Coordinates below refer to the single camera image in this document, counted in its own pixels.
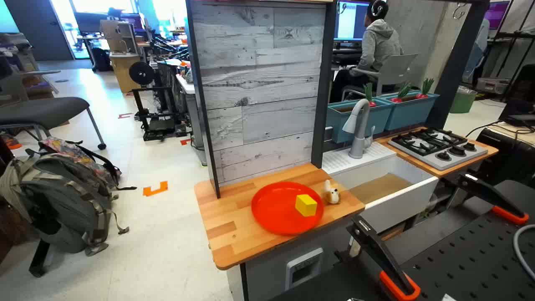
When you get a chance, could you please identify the small white plush dog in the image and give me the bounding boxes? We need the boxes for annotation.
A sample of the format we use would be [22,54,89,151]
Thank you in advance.
[325,181,340,204]

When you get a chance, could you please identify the white toy sink basin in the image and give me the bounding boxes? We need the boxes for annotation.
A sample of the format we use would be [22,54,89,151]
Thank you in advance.
[323,142,438,233]

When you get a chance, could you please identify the grey toy faucet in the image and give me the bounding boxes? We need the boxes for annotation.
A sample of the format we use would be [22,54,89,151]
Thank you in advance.
[343,99,373,159]

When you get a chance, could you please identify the grey backpack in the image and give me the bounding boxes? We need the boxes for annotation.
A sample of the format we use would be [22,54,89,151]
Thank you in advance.
[2,137,122,256]

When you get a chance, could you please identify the grey wood-pattern back panel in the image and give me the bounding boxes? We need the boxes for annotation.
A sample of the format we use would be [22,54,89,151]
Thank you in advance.
[188,0,335,193]

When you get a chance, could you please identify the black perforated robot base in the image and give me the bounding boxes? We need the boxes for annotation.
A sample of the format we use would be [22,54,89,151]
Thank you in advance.
[275,181,535,301]

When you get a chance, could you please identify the yellow block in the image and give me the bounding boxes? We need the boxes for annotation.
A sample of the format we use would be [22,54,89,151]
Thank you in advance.
[295,194,318,218]

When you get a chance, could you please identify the teal planter box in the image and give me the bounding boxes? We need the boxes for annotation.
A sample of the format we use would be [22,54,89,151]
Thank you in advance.
[380,91,438,132]
[325,97,395,148]

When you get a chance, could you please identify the toy stove top burners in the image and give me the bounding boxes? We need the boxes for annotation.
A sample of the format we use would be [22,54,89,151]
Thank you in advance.
[388,129,487,171]

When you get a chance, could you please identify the grey office chair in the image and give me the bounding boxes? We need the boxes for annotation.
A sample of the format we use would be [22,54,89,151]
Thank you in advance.
[0,97,107,151]

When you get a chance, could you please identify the left teal planter box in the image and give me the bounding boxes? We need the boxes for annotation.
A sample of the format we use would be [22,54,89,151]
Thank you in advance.
[325,97,395,148]

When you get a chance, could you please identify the red plastic plate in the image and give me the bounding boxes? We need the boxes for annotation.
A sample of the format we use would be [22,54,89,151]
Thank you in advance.
[251,183,325,236]

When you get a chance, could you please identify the wooden toy kitchen counter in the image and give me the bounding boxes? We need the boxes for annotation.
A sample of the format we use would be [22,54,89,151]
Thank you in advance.
[194,164,365,271]

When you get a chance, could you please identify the green bin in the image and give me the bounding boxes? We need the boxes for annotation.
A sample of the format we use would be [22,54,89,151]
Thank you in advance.
[450,86,477,114]

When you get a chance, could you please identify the black equipment stand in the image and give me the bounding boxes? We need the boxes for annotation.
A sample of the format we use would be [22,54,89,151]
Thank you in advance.
[127,59,189,142]

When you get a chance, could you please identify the right teal planter box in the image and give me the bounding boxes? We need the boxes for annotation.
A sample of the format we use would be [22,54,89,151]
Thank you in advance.
[380,91,438,132]

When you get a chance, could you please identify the right black orange clamp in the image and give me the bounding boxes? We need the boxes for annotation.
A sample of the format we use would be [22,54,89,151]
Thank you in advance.
[458,174,530,226]

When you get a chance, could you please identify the person in grey hoodie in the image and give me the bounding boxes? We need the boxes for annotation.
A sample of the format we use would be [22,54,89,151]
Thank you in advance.
[331,0,403,102]

